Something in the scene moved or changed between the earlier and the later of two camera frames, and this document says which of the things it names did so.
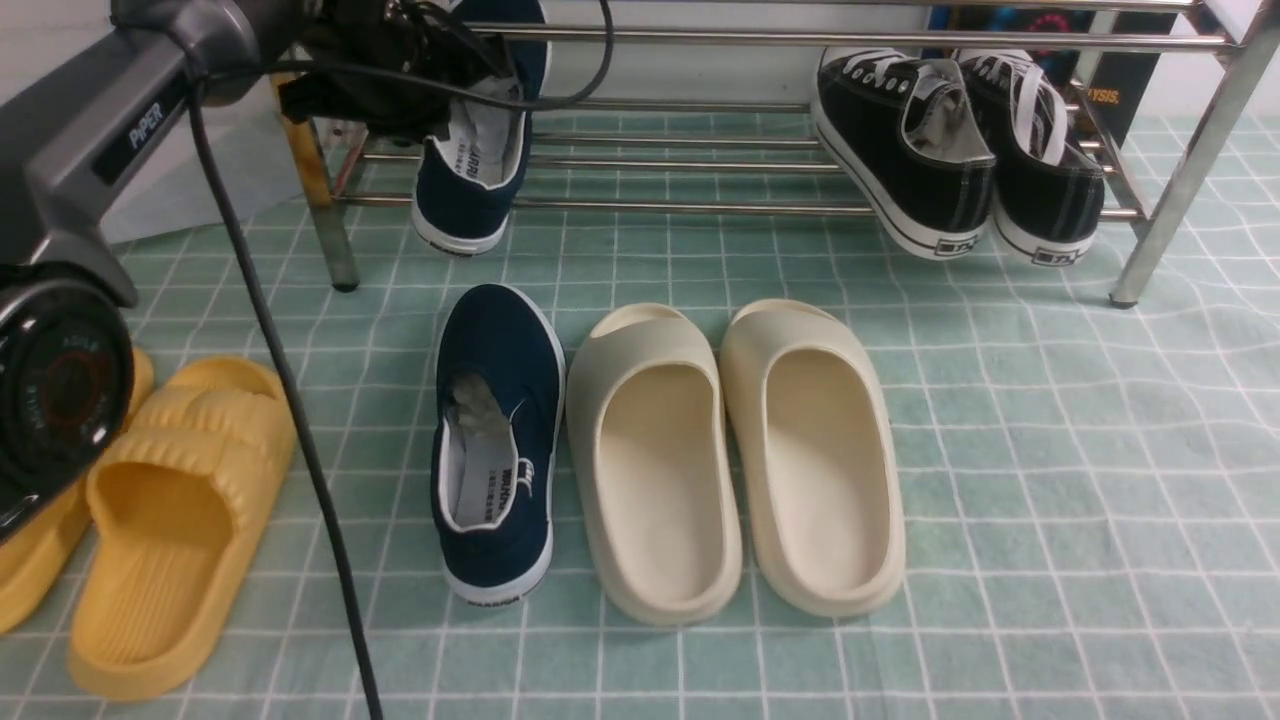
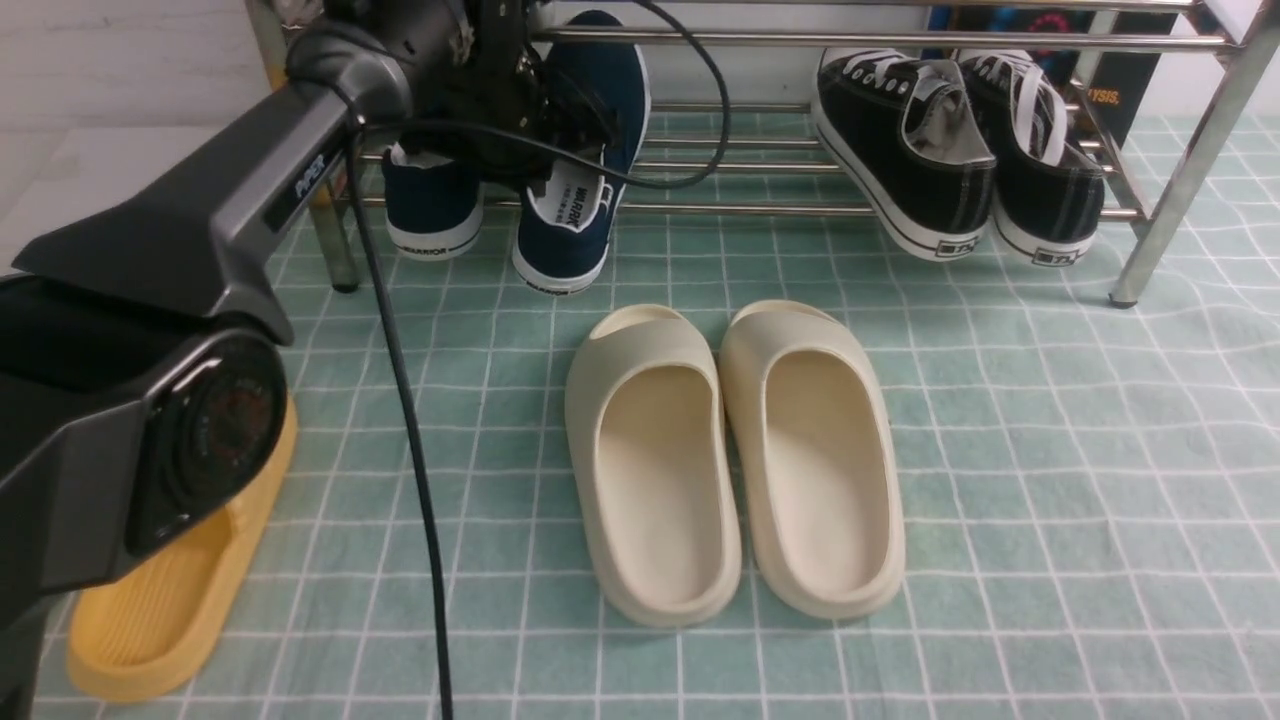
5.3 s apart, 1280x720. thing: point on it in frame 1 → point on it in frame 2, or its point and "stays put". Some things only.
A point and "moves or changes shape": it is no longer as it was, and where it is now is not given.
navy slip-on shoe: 468,175 moves or changes shape
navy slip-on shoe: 497,438 → 568,220
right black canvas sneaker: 1048,185 stays put
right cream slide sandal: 823,479 stays put
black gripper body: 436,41 → 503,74
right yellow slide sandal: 179,507 stays put
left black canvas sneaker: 909,133 stays put
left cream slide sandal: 650,439 stays put
